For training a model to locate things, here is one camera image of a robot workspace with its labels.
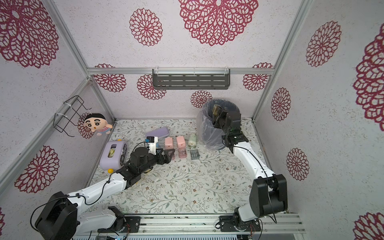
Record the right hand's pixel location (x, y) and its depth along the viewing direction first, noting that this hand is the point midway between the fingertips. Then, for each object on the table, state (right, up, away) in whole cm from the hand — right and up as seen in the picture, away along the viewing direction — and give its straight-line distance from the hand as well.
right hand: (213, 104), depth 77 cm
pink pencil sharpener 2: (-26, -22, +21) cm, 40 cm away
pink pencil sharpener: (-18, -21, +21) cm, 35 cm away
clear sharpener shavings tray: (-9, -29, +23) cm, 39 cm away
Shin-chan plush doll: (-70, -9, +15) cm, 72 cm away
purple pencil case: (-36, -15, +36) cm, 52 cm away
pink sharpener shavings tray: (-17, -29, +24) cm, 41 cm away
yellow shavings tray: (+1, -2, +5) cm, 5 cm away
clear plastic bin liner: (-7, -15, +29) cm, 34 cm away
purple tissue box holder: (-58, -28, +13) cm, 66 cm away
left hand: (-24, -25, +4) cm, 34 cm away
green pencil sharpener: (-11, -21, +21) cm, 32 cm away
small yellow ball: (-59, -37, +11) cm, 70 cm away
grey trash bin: (0, -16, +11) cm, 20 cm away
